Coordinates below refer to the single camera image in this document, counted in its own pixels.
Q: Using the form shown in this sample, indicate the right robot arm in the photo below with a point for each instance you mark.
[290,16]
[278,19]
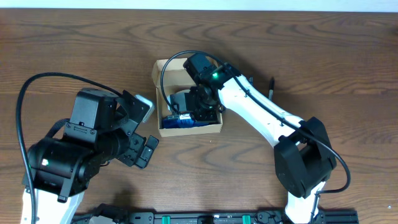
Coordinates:
[303,155]

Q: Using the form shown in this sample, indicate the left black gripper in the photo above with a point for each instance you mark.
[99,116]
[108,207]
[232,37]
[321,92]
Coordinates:
[130,154]

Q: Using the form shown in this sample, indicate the black and white marker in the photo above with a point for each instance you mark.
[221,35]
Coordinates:
[182,117]

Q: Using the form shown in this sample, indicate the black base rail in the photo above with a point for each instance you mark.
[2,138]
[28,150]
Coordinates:
[110,214]

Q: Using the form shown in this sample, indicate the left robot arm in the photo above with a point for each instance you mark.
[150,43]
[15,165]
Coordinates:
[102,127]

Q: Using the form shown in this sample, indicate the white masking tape roll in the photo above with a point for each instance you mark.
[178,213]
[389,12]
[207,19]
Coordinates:
[178,101]

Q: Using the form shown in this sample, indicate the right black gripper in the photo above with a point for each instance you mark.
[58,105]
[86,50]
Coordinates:
[208,117]

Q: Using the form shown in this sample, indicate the blue plastic rectangular block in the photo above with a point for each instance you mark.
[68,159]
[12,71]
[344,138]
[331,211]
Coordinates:
[170,123]

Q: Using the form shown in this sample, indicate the black capped white marker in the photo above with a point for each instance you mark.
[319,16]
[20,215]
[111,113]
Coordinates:
[271,88]

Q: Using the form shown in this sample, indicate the cardboard box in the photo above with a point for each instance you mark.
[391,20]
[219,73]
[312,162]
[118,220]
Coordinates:
[176,79]

